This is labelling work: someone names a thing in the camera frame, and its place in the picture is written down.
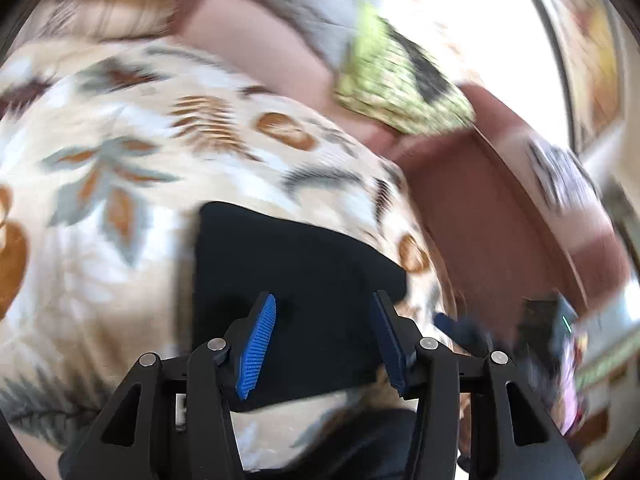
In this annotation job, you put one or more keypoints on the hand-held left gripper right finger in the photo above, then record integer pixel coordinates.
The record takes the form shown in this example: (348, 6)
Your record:
(392, 345)

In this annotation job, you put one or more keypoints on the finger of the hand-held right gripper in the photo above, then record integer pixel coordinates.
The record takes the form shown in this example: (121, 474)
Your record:
(460, 330)

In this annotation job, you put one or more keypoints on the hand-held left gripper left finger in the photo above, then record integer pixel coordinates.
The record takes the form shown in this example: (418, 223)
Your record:
(256, 345)

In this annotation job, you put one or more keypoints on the black pants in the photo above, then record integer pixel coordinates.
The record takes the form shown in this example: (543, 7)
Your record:
(300, 270)

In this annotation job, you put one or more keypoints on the mauve fabric sofa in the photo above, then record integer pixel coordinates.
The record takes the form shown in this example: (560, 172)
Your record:
(475, 220)

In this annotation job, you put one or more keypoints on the leaf print fleece blanket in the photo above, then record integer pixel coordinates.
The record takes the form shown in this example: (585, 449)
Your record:
(125, 270)

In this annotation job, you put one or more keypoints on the grey patterned cloth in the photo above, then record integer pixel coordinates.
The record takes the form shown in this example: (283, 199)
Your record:
(562, 175)

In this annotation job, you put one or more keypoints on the green patterned folded blanket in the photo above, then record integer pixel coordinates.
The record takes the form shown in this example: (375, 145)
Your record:
(395, 95)

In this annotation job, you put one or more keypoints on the pink quilted mat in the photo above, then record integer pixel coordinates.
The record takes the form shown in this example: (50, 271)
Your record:
(270, 50)

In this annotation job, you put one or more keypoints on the grey quilted blanket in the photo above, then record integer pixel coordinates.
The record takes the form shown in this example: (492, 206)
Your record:
(310, 5)

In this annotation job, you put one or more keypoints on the brown striped bedding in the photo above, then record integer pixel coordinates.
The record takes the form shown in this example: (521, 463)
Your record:
(125, 7)

